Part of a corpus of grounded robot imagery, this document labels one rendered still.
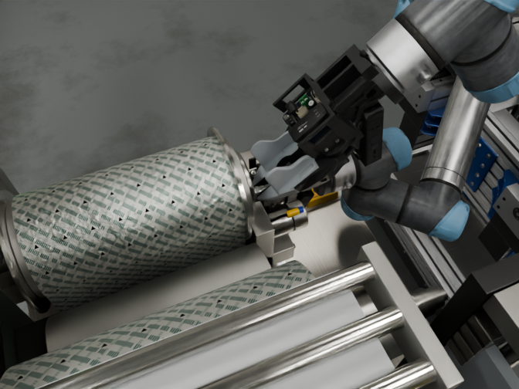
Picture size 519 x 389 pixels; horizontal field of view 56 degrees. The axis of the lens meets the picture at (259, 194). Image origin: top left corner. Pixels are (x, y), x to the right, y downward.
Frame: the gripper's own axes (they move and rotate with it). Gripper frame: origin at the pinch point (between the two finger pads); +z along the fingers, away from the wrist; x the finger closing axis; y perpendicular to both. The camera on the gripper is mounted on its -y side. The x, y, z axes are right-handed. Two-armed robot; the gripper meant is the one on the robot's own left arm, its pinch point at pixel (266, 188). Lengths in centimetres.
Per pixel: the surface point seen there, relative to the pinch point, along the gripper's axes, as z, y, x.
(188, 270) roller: 10.7, 7.0, 6.5
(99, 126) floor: 97, -80, -146
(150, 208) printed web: 7.1, 14.5, 2.0
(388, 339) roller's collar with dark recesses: -7.5, 9.7, 25.6
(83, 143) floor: 104, -74, -139
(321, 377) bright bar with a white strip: -6.4, 20.8, 27.7
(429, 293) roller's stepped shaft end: -11.2, 5.2, 23.2
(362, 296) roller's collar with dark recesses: -7.5, 10.1, 21.7
